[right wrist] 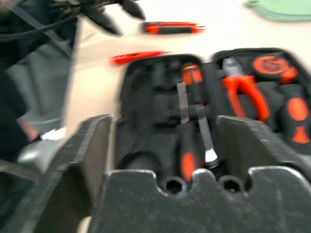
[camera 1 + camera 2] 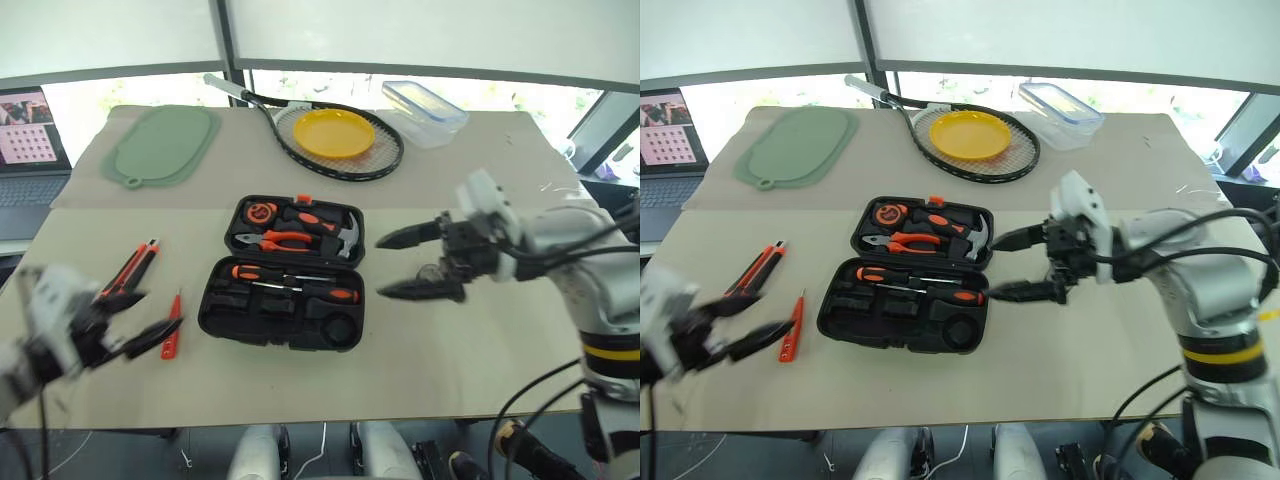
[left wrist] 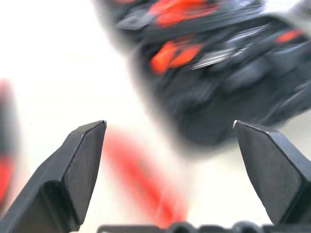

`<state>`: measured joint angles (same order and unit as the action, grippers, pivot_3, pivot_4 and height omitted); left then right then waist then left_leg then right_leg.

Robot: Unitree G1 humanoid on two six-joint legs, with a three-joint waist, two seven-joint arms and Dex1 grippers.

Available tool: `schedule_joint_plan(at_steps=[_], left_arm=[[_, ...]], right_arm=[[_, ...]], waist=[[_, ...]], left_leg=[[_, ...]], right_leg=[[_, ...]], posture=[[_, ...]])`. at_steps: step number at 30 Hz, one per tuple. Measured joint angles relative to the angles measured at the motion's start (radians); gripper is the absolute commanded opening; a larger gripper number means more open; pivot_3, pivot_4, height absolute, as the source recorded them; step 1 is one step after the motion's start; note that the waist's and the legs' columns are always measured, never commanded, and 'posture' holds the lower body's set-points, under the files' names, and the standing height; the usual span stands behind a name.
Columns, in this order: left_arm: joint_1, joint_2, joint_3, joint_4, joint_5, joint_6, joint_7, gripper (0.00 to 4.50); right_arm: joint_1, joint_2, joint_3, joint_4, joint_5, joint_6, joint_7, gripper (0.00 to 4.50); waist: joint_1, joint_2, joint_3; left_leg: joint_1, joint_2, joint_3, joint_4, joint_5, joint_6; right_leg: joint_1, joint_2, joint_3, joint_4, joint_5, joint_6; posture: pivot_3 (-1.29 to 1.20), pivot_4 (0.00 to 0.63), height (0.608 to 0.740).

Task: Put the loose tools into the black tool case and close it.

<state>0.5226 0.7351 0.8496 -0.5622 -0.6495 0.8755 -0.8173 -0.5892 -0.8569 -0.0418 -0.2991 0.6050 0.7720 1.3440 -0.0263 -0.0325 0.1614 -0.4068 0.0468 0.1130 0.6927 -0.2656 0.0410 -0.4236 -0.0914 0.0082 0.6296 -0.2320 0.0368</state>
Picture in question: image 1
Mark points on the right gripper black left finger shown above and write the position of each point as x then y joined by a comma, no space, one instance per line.
73,150

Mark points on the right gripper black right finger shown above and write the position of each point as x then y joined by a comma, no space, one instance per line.
245,143

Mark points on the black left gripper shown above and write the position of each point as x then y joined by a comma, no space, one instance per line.
70,3

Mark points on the slim orange hand tool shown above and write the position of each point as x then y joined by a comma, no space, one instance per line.
133,57

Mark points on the black orange utility knife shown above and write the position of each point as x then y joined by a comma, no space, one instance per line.
170,28

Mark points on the black plastic tool case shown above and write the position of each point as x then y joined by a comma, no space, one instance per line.
155,114

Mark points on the silver robot body joint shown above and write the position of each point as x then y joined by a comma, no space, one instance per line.
36,153

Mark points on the orange black tape measure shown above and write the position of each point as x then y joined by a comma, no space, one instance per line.
268,65

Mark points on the short screwdriver with orange cap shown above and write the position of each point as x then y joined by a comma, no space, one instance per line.
192,75

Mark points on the pale green plastic tray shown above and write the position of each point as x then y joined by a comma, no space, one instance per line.
281,9

